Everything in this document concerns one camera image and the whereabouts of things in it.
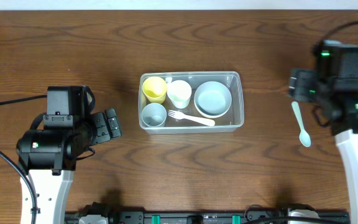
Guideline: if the grey plastic cup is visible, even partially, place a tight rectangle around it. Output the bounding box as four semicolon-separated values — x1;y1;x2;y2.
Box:
141;103;167;128

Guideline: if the pale green plastic spoon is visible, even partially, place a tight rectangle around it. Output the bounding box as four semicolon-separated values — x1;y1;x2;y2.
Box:
291;101;311;147

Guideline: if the white plastic fork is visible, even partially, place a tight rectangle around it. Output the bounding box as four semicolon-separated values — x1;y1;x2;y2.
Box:
167;110;215;126

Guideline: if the cream plastic cup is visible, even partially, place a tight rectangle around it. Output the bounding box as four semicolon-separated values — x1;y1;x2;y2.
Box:
167;80;192;109

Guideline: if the white plastic bowl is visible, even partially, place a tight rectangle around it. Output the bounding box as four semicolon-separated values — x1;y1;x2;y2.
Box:
194;81;232;114

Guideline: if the yellow plastic bowl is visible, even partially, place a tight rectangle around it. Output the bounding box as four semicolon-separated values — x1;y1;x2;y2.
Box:
195;106;229;119

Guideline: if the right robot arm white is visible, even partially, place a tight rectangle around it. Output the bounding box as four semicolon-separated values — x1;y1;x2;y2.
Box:
288;68;358;223

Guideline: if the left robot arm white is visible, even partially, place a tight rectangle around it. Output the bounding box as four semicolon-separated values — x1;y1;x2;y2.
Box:
17;108;122;223

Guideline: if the clear plastic container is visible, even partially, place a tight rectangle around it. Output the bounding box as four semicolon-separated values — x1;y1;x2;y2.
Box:
139;71;244;134

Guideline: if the yellow plastic cup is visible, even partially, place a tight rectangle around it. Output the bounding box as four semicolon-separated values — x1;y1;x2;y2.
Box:
142;77;167;104

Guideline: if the black mounting rail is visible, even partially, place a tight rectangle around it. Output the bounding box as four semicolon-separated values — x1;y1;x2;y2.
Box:
64;211;351;224

